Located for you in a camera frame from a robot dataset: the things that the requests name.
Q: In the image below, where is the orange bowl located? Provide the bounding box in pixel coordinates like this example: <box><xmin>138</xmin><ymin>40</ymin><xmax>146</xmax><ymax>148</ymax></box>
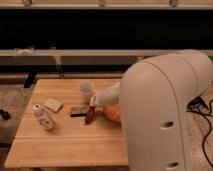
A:
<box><xmin>104</xmin><ymin>104</ymin><xmax>121</xmax><ymax>122</ymax></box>

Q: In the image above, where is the dark snack bar packet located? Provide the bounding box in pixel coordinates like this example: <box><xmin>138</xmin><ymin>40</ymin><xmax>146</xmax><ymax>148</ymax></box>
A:
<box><xmin>70</xmin><ymin>106</ymin><xmax>89</xmax><ymax>117</ymax></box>

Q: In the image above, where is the black cable on floor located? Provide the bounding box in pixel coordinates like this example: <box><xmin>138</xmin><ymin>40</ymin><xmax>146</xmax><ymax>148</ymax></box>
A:
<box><xmin>186</xmin><ymin>98</ymin><xmax>213</xmax><ymax>168</ymax></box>

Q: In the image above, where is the black object on floor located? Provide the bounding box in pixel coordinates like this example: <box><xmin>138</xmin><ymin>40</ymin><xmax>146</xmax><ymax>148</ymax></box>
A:
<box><xmin>0</xmin><ymin>109</ymin><xmax>11</xmax><ymax>120</ymax></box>

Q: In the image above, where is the blue power box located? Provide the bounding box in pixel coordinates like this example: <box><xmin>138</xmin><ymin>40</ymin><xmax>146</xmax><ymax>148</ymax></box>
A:
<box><xmin>188</xmin><ymin>97</ymin><xmax>204</xmax><ymax>109</ymax></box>

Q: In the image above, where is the clear plastic cup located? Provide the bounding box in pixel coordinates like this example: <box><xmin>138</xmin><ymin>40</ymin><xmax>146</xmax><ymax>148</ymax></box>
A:
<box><xmin>79</xmin><ymin>82</ymin><xmax>94</xmax><ymax>103</ymax></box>

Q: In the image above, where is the beige sponge block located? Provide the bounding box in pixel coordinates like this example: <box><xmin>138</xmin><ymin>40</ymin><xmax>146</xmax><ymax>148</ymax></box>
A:
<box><xmin>44</xmin><ymin>98</ymin><xmax>63</xmax><ymax>113</ymax></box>

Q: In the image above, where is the red chili pepper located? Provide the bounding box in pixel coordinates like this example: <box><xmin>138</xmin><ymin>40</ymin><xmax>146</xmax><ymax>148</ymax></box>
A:
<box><xmin>85</xmin><ymin>106</ymin><xmax>96</xmax><ymax>124</ymax></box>

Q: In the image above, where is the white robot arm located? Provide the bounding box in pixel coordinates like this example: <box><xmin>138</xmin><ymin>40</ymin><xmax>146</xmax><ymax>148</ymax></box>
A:
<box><xmin>90</xmin><ymin>50</ymin><xmax>213</xmax><ymax>171</ymax></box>

